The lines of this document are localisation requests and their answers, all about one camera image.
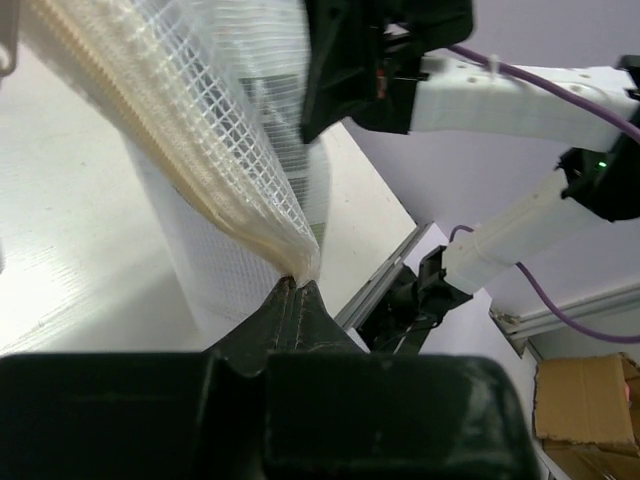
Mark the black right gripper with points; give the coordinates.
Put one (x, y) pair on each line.
(345, 44)

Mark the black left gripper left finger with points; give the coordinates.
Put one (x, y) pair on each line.
(125, 415)

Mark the brown cardboard box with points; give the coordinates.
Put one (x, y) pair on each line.
(586, 415)

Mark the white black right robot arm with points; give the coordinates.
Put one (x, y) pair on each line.
(383, 184)

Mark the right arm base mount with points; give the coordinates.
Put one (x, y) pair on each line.
(409, 310)

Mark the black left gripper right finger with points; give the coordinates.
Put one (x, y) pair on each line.
(353, 415)

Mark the clear mesh zipper pouch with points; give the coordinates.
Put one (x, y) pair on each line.
(207, 96)

